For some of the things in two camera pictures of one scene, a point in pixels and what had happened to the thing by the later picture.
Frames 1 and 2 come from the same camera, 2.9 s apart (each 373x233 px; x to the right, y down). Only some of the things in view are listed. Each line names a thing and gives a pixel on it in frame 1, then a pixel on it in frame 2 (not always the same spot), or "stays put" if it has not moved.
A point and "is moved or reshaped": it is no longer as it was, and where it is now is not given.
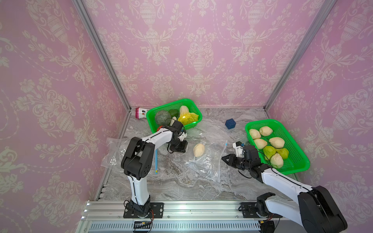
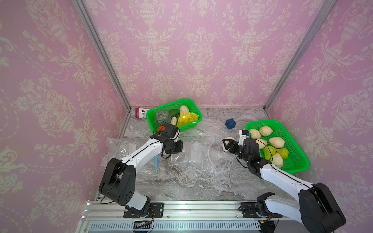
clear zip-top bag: x=209 y=165 is moved or reshaped
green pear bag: x=284 y=152 stays put
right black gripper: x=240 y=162 to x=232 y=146
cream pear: x=277 y=160 stays put
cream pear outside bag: x=255 y=134 stays put
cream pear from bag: x=277 y=142 stays put
